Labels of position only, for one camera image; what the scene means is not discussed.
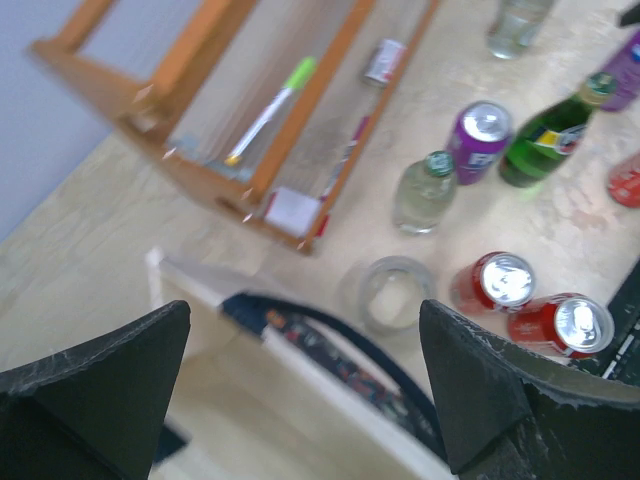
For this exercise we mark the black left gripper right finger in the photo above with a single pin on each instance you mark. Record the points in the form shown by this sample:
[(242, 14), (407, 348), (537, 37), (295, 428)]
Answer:
[(508, 413)]

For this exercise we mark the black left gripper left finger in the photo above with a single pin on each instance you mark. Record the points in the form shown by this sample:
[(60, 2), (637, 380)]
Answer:
[(95, 410)]

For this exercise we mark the red cola can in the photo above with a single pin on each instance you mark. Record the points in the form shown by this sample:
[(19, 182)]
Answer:
[(498, 282), (569, 325), (624, 182)]

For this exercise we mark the beige canvas tote bag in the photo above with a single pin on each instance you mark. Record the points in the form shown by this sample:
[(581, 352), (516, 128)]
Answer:
[(254, 408)]

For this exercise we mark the clear tape roll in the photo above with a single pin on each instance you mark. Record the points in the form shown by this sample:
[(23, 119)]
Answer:
[(384, 297)]

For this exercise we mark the clear glass bottle green cap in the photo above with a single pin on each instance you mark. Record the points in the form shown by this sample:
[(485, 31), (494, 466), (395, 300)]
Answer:
[(424, 193)]

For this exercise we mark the purple Fanta can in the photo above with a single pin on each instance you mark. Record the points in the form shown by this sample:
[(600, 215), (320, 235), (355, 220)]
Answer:
[(480, 134)]

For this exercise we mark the white card on shelf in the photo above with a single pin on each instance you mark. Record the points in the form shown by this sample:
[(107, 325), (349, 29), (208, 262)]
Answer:
[(292, 211)]

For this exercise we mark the orange wooden shelf rack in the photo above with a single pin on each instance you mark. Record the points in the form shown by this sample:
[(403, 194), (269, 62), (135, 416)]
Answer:
[(222, 70)]

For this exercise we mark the purple soda can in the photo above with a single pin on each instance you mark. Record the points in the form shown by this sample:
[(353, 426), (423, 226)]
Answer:
[(624, 67)]

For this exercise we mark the small red white packet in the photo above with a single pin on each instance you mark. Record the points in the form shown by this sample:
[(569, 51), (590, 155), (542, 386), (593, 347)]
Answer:
[(380, 68)]

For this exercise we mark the green and white pen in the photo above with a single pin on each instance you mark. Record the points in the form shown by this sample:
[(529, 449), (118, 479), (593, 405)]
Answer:
[(295, 82)]

